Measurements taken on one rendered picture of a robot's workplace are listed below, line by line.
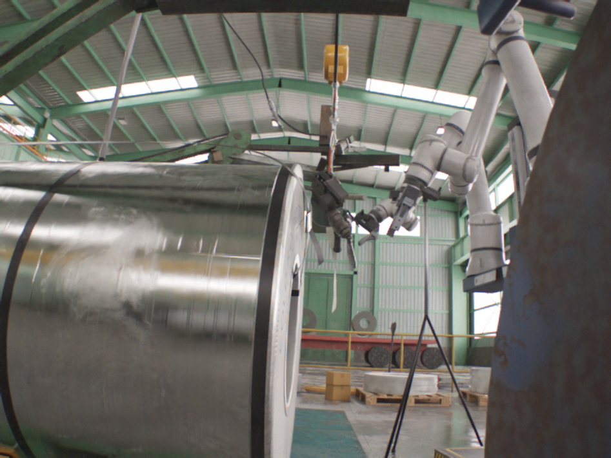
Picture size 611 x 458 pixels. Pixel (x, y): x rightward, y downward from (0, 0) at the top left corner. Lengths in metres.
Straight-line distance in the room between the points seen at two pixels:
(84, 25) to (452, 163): 1.29
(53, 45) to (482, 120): 1.52
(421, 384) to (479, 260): 4.75
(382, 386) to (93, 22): 5.87
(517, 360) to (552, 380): 0.04
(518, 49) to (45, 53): 1.61
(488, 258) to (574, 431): 1.71
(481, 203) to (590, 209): 1.98
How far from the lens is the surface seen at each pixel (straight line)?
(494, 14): 0.37
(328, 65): 2.30
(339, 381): 6.68
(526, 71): 1.65
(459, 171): 1.49
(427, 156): 1.50
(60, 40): 1.67
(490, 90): 1.79
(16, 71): 1.74
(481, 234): 2.01
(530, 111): 1.58
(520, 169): 2.12
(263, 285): 1.05
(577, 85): 0.32
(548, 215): 0.32
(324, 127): 2.87
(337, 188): 1.91
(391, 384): 6.55
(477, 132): 1.70
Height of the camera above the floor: 0.72
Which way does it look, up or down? 17 degrees up
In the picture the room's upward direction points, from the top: 4 degrees clockwise
